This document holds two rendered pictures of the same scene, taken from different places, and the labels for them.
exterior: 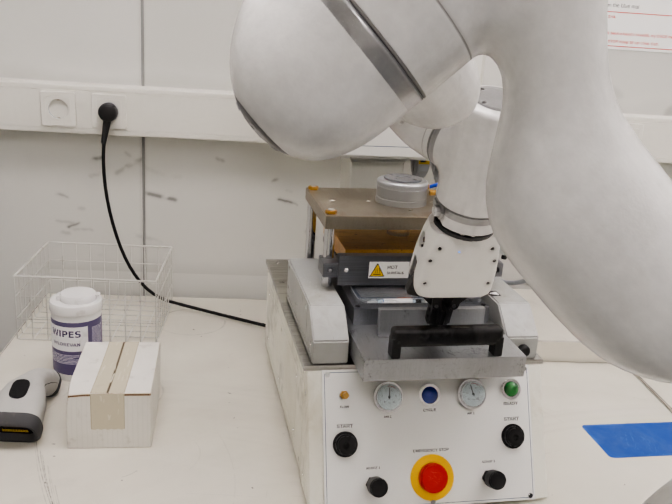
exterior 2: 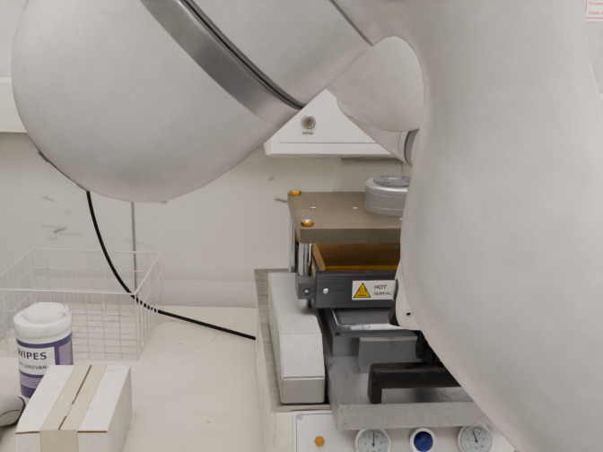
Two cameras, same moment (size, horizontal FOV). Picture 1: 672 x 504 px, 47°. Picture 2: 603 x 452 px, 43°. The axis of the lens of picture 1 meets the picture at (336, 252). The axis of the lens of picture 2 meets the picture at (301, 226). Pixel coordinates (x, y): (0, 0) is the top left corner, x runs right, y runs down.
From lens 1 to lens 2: 19 cm
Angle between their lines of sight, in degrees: 6
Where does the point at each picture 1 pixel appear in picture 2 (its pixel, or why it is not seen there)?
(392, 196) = (381, 203)
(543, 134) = (470, 168)
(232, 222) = (227, 225)
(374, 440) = not seen: outside the picture
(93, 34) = not seen: hidden behind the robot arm
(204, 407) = (178, 439)
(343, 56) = (144, 47)
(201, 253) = (195, 258)
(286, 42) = (60, 28)
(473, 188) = not seen: hidden behind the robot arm
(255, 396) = (237, 426)
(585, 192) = (544, 266)
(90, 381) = (43, 414)
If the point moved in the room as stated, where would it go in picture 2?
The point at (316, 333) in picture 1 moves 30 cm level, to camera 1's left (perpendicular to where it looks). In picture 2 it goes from (286, 368) to (34, 349)
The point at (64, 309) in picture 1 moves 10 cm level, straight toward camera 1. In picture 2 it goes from (27, 328) to (21, 358)
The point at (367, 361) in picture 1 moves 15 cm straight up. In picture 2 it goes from (341, 406) to (347, 272)
